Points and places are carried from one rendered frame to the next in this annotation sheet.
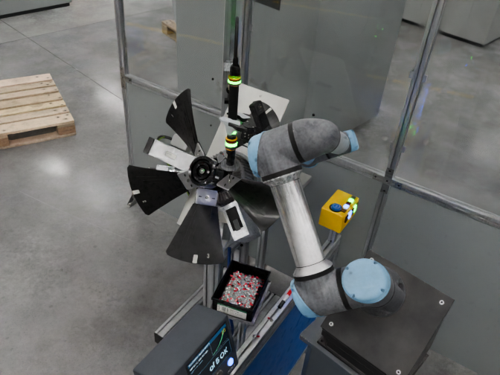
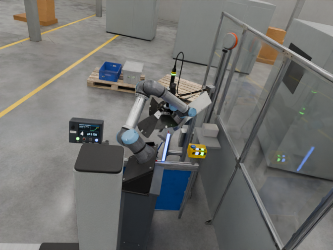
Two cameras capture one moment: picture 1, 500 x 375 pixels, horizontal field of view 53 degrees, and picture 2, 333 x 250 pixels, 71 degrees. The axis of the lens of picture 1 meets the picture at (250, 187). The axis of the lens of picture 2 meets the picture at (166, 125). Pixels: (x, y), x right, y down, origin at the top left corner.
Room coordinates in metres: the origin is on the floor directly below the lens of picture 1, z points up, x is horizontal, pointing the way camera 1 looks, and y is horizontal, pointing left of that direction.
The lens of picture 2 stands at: (0.26, -1.47, 2.38)
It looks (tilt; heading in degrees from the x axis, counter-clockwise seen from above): 33 degrees down; 49
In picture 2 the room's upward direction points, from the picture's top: 11 degrees clockwise
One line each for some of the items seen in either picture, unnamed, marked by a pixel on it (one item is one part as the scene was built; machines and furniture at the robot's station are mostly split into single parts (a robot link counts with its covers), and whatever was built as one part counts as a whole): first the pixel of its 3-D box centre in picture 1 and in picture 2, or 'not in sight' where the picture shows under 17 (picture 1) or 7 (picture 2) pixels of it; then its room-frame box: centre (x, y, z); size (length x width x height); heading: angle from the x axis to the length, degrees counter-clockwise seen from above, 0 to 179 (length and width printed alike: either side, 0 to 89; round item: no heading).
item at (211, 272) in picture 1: (213, 279); (163, 158); (1.72, 0.15, 0.46); 0.09 x 0.05 x 0.91; 60
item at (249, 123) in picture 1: (258, 135); not in sight; (1.51, -0.01, 1.44); 0.12 x 0.08 x 0.09; 60
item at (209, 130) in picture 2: not in sight; (209, 129); (2.16, -0.05, 0.92); 0.17 x 0.16 x 0.11; 150
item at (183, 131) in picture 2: not in sight; (185, 138); (1.96, 0.11, 0.73); 0.15 x 0.09 x 0.22; 150
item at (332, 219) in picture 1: (338, 211); (196, 151); (1.63, -0.38, 1.02); 0.16 x 0.10 x 0.11; 150
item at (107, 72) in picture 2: not in sight; (110, 71); (2.38, 3.26, 0.25); 0.60 x 0.41 x 0.22; 55
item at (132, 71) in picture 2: not in sight; (133, 73); (2.79, 2.97, 0.31); 0.60 x 0.42 x 0.33; 55
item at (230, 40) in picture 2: not in sight; (230, 40); (2.28, 0.14, 1.88); 0.16 x 0.07 x 0.16; 95
